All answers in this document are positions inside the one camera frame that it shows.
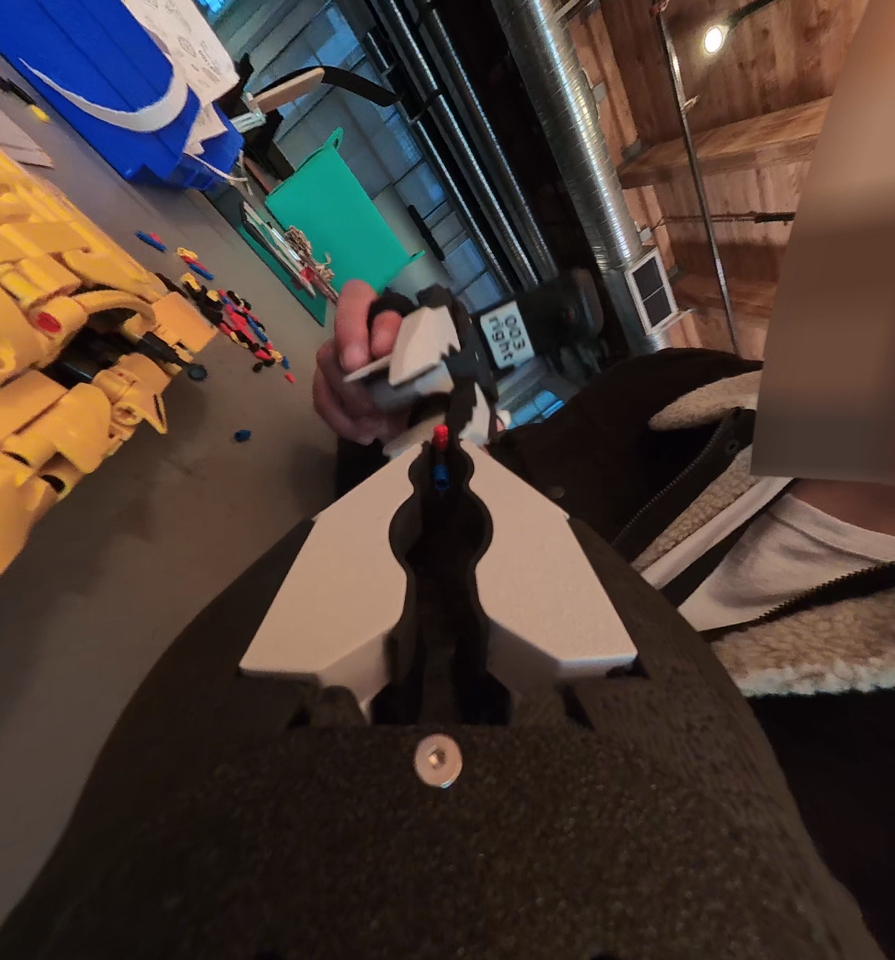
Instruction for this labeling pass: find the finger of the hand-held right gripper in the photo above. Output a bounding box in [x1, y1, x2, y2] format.
[387, 307, 464, 389]
[456, 382, 500, 447]

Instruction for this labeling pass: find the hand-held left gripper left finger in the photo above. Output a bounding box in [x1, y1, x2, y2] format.
[239, 441, 441, 725]

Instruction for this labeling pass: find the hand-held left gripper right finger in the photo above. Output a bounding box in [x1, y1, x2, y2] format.
[441, 437, 638, 725]

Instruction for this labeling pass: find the yellow toy brick car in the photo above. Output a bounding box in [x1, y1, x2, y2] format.
[0, 123, 220, 612]

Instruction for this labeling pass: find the building instruction booklet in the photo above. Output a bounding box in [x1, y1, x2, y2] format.
[0, 75, 55, 170]

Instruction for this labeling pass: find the person's right forearm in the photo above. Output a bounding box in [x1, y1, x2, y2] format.
[492, 367, 651, 541]

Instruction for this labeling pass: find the grey desk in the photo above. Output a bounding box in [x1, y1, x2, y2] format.
[0, 22, 344, 924]

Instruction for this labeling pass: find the person's right hand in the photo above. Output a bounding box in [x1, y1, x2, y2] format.
[312, 279, 420, 447]

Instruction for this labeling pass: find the white vent grille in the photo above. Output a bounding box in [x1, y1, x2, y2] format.
[626, 249, 680, 335]

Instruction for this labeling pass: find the green container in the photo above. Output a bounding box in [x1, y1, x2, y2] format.
[237, 127, 426, 327]

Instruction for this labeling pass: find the white shirt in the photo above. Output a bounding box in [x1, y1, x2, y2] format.
[638, 480, 895, 631]

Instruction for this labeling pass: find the white document stand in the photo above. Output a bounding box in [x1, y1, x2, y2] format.
[233, 63, 404, 151]

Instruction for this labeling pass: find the cluster of red black pins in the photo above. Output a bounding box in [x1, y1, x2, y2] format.
[0, 48, 51, 125]

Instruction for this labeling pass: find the silver ventilation duct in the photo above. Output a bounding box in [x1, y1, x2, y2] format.
[492, 0, 666, 354]

